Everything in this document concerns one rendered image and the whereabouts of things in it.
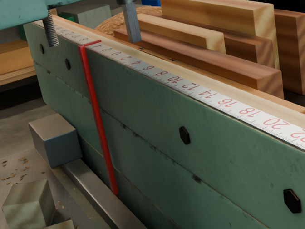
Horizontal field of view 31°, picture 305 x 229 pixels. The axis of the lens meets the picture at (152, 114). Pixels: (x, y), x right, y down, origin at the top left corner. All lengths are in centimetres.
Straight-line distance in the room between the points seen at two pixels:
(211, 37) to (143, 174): 12
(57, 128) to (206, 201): 30
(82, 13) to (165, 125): 318
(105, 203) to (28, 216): 7
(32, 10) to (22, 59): 305
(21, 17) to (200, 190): 16
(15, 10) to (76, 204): 24
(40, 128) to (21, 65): 282
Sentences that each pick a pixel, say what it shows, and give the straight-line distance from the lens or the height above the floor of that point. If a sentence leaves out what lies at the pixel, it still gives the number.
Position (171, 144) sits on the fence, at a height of 91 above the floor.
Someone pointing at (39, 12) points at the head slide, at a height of 101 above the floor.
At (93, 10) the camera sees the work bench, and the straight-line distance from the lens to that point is 355.
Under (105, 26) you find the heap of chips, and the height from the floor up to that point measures 93.
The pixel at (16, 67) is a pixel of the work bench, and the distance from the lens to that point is 343.
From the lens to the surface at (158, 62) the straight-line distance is 41.
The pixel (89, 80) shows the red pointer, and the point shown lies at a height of 93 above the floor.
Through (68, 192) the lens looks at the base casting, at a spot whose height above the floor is 80.
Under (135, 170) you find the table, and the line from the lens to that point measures 45.
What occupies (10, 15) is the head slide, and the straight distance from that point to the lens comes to 38.
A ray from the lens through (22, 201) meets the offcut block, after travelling 51.
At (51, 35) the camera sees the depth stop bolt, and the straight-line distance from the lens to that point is 51.
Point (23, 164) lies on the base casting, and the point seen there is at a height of 80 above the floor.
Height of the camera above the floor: 106
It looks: 21 degrees down
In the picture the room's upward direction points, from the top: 11 degrees counter-clockwise
